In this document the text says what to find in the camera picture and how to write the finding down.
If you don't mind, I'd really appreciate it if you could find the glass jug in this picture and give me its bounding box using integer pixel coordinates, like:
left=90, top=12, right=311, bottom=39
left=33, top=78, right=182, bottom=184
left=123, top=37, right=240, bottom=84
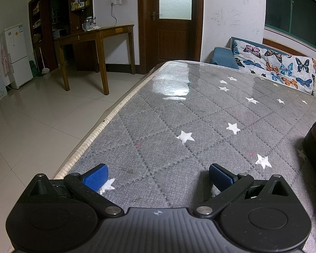
left=82, top=16, right=102, bottom=32

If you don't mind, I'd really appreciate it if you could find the blue sofa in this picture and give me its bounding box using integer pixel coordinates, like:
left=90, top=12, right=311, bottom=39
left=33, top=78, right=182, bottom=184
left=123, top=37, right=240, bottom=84
left=209, top=37, right=316, bottom=96

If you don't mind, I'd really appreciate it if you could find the green bag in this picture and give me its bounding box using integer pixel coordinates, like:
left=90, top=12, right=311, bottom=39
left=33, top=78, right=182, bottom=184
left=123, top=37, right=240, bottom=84
left=29, top=60, right=40, bottom=77

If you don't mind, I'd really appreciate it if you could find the dark wooden shelf cabinet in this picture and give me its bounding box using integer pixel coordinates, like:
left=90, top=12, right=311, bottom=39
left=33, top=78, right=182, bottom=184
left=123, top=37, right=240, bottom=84
left=28, top=0, right=100, bottom=73

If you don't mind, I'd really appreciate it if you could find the wooden side table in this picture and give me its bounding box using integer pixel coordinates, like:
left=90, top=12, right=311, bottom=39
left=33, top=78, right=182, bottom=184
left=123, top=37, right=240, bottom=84
left=54, top=24, right=136, bottom=96

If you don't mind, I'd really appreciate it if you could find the white broom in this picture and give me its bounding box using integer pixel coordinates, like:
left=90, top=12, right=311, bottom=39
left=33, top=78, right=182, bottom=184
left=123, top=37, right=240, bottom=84
left=39, top=47, right=51, bottom=74

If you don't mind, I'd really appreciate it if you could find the grey power cable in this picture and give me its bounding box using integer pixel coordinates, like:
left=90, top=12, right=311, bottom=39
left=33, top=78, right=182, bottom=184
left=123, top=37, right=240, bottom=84
left=110, top=4, right=119, bottom=27

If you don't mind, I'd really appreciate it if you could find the white refrigerator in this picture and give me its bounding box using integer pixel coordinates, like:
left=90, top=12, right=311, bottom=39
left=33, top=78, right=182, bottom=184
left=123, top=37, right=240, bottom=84
left=4, top=23, right=34, bottom=89

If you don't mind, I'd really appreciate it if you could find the wooden door with glass pane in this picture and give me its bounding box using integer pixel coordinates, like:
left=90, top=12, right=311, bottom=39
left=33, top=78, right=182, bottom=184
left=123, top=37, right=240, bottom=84
left=137, top=0, right=205, bottom=75

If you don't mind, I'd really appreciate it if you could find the pink cloth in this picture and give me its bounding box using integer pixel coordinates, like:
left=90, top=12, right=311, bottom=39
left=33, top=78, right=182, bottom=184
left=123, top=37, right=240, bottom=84
left=0, top=45, right=11, bottom=75

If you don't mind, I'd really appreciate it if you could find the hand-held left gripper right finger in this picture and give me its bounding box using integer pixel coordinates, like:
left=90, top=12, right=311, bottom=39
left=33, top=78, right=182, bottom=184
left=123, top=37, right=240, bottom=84
left=193, top=163, right=290, bottom=218

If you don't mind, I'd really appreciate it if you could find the butterfly print pillow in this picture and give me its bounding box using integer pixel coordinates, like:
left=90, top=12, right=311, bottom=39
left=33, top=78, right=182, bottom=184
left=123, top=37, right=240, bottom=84
left=232, top=40, right=316, bottom=96

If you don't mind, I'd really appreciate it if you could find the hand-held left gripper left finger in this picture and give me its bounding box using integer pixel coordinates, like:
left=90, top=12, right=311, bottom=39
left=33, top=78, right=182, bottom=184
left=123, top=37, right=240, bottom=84
left=28, top=163, right=124, bottom=218

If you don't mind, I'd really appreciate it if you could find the green framed window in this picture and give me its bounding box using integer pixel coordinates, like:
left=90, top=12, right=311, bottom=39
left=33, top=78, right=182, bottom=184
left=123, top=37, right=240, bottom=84
left=265, top=0, right=316, bottom=52

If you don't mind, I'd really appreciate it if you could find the wooden wall rail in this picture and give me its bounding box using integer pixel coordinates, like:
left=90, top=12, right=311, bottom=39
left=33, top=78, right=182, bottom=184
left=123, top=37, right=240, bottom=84
left=263, top=38, right=316, bottom=62

